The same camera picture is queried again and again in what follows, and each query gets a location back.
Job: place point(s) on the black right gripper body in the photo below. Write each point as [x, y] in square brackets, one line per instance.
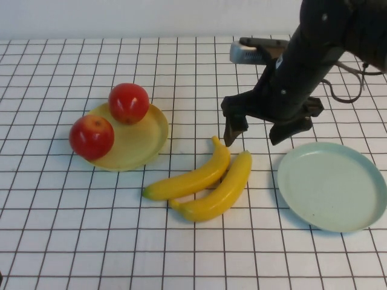
[284, 99]

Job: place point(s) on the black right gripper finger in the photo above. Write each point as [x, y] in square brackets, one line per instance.
[236, 114]
[287, 130]

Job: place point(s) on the yellow banana green tip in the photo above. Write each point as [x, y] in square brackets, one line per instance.
[193, 181]

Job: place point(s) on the red apple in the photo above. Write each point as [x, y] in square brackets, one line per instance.
[128, 102]
[90, 139]

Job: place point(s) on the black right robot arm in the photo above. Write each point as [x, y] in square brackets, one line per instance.
[317, 30]

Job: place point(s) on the pale green round plate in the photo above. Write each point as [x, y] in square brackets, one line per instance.
[329, 187]

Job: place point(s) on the yellow round plate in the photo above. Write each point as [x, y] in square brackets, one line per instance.
[136, 145]

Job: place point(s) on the white black-grid tablecloth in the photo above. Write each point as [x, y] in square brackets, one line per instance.
[90, 241]

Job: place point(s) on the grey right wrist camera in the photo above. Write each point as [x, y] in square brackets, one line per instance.
[242, 54]

